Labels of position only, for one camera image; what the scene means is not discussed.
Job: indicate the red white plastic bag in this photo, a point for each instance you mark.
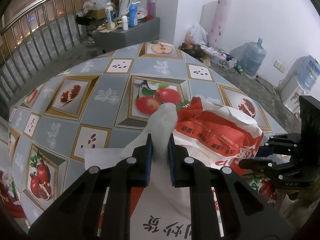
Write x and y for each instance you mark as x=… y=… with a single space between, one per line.
x=215 y=118

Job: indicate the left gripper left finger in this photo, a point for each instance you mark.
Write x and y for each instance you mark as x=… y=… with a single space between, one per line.
x=97 y=204

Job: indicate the small white bottle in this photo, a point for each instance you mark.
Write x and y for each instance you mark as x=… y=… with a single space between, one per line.
x=124 y=22

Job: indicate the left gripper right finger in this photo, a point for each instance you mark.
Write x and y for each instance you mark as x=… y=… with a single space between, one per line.
x=222 y=204

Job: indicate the fruit pattern tablecloth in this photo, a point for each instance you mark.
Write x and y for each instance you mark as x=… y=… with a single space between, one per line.
x=104 y=102

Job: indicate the white water dispenser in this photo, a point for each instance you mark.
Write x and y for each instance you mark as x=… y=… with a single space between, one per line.
x=302 y=81

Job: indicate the blue water jug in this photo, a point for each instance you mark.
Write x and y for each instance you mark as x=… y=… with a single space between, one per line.
x=252 y=57

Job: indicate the grey side cabinet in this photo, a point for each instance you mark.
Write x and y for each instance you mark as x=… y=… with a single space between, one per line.
x=106 y=42

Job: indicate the dark bag on floor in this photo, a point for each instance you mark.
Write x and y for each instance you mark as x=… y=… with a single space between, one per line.
x=193 y=50

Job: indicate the blue detergent bottle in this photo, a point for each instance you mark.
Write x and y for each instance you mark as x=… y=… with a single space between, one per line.
x=133 y=14

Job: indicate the purple cup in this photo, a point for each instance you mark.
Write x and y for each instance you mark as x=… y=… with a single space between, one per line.
x=151 y=9

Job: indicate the colourful clutter pile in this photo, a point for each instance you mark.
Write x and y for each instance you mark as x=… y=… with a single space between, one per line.
x=9 y=195

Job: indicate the white tall bottle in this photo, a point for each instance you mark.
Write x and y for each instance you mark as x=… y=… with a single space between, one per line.
x=109 y=16

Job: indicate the metal balcony railing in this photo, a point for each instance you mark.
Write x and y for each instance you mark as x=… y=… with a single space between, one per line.
x=34 y=37

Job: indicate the white tissue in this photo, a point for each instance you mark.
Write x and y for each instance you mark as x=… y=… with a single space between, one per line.
x=160 y=125

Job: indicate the pink rolled mat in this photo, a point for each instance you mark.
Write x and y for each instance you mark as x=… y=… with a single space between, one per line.
x=219 y=22

